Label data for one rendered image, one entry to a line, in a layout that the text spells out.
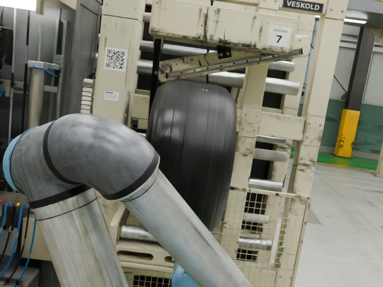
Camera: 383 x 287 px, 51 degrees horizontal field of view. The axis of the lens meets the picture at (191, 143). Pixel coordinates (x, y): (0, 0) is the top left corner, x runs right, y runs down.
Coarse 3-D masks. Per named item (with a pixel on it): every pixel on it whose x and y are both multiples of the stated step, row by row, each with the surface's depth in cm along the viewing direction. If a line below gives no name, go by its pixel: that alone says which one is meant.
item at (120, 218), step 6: (120, 204) 160; (120, 210) 154; (126, 210) 163; (114, 216) 147; (120, 216) 148; (126, 216) 165; (114, 222) 142; (120, 222) 147; (114, 228) 140; (114, 234) 141; (114, 240) 141
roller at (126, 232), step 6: (120, 228) 145; (126, 228) 145; (132, 228) 146; (138, 228) 146; (144, 228) 147; (120, 234) 145; (126, 234) 145; (132, 234) 145; (138, 234) 145; (144, 234) 145; (150, 234) 145; (144, 240) 146; (150, 240) 146; (156, 240) 146
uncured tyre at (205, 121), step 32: (160, 96) 138; (192, 96) 137; (224, 96) 140; (160, 128) 130; (192, 128) 130; (224, 128) 131; (160, 160) 128; (192, 160) 128; (224, 160) 129; (192, 192) 130; (224, 192) 133
